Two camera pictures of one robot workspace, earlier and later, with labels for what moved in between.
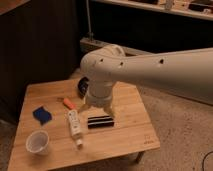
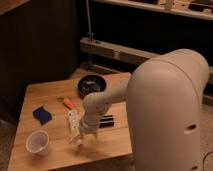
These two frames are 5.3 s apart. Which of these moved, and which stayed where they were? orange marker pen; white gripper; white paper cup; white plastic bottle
Moved: white gripper
Stayed: white plastic bottle; white paper cup; orange marker pen
